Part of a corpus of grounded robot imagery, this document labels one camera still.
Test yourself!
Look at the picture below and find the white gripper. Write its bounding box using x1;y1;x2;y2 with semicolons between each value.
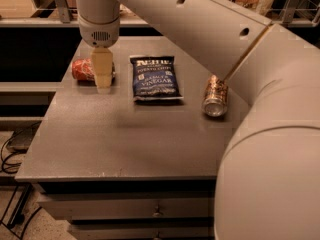
78;15;120;94

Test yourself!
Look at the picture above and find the red coke can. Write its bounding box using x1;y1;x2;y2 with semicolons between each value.
71;57;117;83

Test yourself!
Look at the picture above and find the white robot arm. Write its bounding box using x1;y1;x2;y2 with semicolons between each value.
76;0;320;240

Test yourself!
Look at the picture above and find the gold brown soda can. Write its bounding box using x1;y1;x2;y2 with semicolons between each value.
202;75;228;117

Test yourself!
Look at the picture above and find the blue vinegar chips bag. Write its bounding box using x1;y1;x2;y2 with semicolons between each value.
130;56;182;101

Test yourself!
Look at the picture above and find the grey cabinet with drawers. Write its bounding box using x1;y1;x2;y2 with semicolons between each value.
16;37;248;240

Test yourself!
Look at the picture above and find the upper drawer knob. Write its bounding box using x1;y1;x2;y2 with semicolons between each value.
152;206;163;218

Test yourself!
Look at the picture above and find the grey metal shelf rail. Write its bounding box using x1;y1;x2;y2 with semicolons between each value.
0;0;320;27

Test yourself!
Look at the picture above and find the black cables left floor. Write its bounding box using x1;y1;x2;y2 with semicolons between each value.
0;122;43;240

